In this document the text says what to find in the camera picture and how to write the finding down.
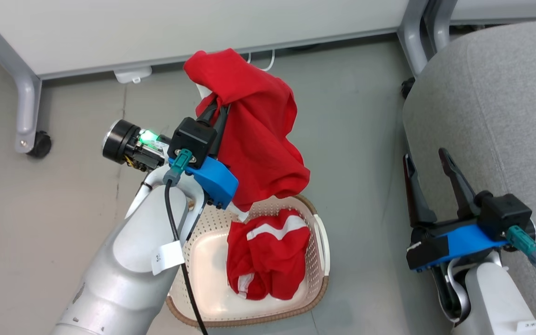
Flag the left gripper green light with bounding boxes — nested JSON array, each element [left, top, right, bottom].
[[102, 100, 230, 172]]

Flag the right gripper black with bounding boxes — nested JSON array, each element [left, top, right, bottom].
[[403, 148, 482, 273]]

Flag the plain red garment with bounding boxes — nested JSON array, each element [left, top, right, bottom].
[[183, 48, 311, 221]]

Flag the red garment with white stripes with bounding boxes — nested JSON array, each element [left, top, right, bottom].
[[226, 208, 311, 301]]

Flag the cream perforated laundry basket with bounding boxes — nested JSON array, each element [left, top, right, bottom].
[[166, 194, 330, 328]]

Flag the white power strip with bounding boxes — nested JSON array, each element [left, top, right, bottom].
[[113, 66, 153, 85]]

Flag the grey fabric sofa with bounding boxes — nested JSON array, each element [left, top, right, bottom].
[[402, 19, 536, 335]]

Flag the white table panel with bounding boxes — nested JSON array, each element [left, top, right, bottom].
[[0, 0, 412, 80]]

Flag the small black caster wheel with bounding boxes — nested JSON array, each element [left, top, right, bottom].
[[401, 76, 417, 100]]

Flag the grey table legs pair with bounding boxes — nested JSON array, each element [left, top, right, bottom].
[[397, 0, 458, 79]]

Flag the grey table leg with caster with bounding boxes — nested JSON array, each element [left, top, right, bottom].
[[0, 16, 43, 154]]

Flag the left arm black cable teal plug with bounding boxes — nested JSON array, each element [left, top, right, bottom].
[[163, 149, 209, 335]]

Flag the arm black cable teal plug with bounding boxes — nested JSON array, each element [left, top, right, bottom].
[[505, 225, 536, 322], [163, 149, 209, 335]]

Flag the white power cable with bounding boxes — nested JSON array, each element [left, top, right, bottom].
[[247, 49, 276, 73]]

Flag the right arm black cable teal plug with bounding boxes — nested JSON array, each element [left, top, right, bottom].
[[505, 225, 536, 322]]

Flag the white tag on left cable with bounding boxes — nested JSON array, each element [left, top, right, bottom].
[[151, 240, 186, 275]]

